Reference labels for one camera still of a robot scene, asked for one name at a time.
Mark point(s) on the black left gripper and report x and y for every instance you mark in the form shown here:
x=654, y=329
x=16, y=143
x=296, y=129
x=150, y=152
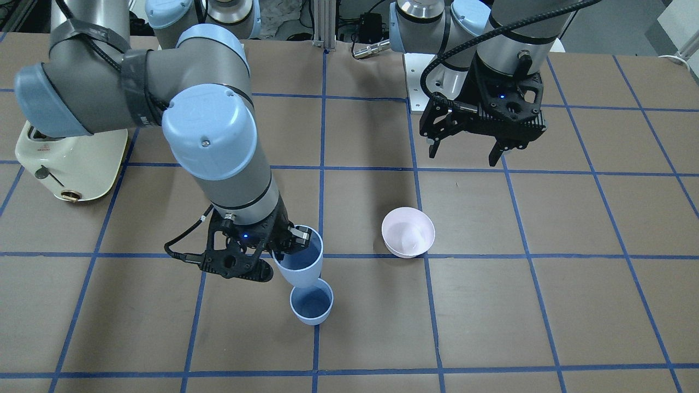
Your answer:
x=479, y=87

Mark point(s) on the blue plastic cup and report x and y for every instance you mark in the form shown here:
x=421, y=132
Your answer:
x=312, y=305
x=301, y=269

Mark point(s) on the cream white toaster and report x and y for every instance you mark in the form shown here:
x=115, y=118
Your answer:
x=81, y=168

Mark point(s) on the white chair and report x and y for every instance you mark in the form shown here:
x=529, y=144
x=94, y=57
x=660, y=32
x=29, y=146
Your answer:
x=556, y=46

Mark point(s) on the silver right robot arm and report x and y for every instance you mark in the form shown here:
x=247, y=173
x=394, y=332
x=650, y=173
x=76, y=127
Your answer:
x=197, y=89

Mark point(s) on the silver metal cylinder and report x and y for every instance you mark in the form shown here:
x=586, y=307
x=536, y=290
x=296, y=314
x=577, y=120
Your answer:
x=371, y=49

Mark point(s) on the pink bowl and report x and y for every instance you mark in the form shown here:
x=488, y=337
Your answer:
x=407, y=232

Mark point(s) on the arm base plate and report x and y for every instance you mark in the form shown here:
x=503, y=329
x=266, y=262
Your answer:
x=447, y=78

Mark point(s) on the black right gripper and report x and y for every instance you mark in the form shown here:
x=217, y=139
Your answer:
x=280, y=231

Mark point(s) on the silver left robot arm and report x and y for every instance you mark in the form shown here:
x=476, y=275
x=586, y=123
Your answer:
x=500, y=30

